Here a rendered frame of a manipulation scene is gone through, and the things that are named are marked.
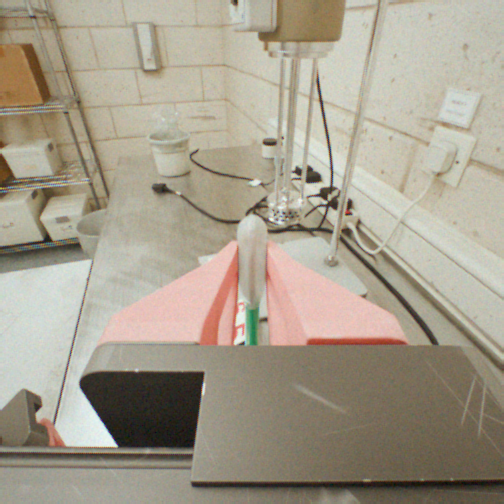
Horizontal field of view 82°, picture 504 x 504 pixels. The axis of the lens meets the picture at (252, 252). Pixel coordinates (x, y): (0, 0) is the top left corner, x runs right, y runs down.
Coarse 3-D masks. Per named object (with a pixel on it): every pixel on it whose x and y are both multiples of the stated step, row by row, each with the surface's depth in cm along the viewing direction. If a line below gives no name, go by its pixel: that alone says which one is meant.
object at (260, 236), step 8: (256, 216) 11; (256, 224) 11; (264, 224) 11; (256, 232) 11; (264, 232) 11; (256, 240) 11; (264, 240) 11; (256, 248) 11; (264, 248) 12; (256, 256) 11; (264, 256) 12; (256, 264) 12; (264, 264) 12; (256, 272) 12; (264, 272) 12; (256, 280) 12; (264, 280) 13; (256, 288) 12; (264, 288) 13; (256, 296) 13
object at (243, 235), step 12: (240, 228) 11; (240, 240) 11; (252, 240) 11; (240, 252) 12; (252, 252) 11; (240, 264) 12; (252, 264) 12; (240, 276) 12; (252, 276) 12; (240, 288) 13; (252, 288) 12; (252, 300) 13
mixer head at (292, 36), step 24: (240, 0) 31; (264, 0) 30; (288, 0) 30; (312, 0) 30; (336, 0) 31; (240, 24) 33; (264, 24) 31; (288, 24) 31; (312, 24) 31; (336, 24) 32; (264, 48) 36; (288, 48) 33; (312, 48) 33
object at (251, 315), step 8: (248, 312) 14; (256, 312) 14; (248, 320) 14; (256, 320) 14; (248, 328) 14; (256, 328) 15; (248, 336) 15; (256, 336) 15; (248, 344) 15; (256, 344) 15
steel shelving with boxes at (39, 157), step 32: (0, 64) 149; (32, 64) 160; (0, 96) 156; (32, 96) 161; (64, 96) 185; (0, 160) 185; (32, 160) 182; (96, 160) 216; (0, 192) 197; (32, 192) 198; (0, 224) 191; (32, 224) 197; (64, 224) 200
